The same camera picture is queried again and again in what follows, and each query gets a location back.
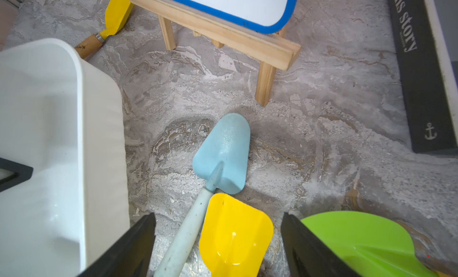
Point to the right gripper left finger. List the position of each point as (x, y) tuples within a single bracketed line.
[(130, 255)]

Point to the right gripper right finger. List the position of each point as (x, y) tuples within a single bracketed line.
[(307, 255)]

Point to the white plastic storage box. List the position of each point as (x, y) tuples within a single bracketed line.
[(66, 202)]

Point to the light blue trowel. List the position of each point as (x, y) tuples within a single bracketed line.
[(222, 161)]

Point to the grey Twins story book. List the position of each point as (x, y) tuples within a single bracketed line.
[(426, 39)]

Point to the wooden easel stand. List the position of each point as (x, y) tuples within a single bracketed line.
[(273, 51)]

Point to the yellow shovel orange handle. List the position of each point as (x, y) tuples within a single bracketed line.
[(235, 237)]

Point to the whiteboard with blue frame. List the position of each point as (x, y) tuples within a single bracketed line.
[(263, 16)]

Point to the yellow shovel wooden handle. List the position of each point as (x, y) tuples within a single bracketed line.
[(116, 16)]

